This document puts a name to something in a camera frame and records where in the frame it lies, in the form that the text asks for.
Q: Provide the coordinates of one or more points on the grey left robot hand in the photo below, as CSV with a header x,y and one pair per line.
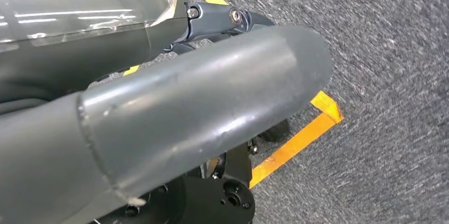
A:
x,y
158,110

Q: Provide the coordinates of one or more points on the yellow floor tape square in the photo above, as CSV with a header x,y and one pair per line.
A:
x,y
298,141

